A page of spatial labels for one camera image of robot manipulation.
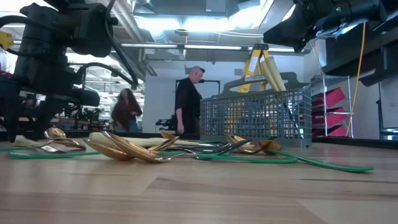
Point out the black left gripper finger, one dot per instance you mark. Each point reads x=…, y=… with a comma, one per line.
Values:
x=12, y=121
x=45, y=118

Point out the brownish gold spoon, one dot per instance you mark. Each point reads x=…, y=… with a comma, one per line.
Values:
x=269, y=146

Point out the grey plastic cutlery basket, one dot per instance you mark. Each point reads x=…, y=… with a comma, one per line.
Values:
x=248, y=142

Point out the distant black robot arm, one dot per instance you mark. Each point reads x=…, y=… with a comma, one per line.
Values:
x=164, y=123

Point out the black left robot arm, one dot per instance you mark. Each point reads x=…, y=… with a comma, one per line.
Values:
x=77, y=28

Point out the distant robot workstation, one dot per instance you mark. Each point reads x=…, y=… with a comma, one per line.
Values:
x=84, y=115

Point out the yellow step ladder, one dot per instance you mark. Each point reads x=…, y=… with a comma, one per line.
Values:
x=252, y=63

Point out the red storage bin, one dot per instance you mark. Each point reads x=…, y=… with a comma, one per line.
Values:
x=334, y=118
x=331, y=98
x=337, y=132

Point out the person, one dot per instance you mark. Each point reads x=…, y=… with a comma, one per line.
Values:
x=188, y=105
x=126, y=112

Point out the long fluorescent ceiling light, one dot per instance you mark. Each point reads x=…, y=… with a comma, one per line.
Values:
x=211, y=47

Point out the white metal shelf rack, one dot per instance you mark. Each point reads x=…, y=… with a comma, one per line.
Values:
x=350, y=93

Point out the black framed panel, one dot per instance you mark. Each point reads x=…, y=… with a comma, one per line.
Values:
x=378, y=109

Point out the grey wall vent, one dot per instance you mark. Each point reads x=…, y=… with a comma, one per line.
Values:
x=238, y=72

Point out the black camera gantry frame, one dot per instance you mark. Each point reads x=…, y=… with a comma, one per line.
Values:
x=214, y=81

